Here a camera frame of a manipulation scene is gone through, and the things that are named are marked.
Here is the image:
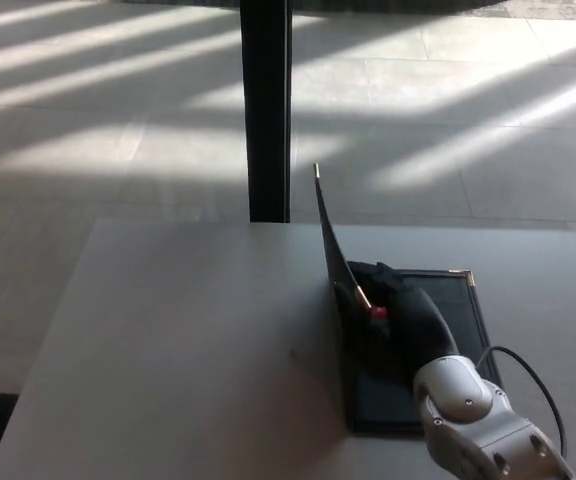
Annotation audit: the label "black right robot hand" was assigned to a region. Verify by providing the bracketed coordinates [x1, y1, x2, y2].
[338, 259, 460, 390]

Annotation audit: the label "black USC diary gold corners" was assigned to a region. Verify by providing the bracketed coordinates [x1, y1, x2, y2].
[312, 163, 503, 438]

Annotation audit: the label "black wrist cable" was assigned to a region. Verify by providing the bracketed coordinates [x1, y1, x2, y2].
[475, 345, 569, 458]

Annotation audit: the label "black vertical window frame post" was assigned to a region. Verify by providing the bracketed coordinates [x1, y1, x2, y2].
[239, 0, 294, 224]

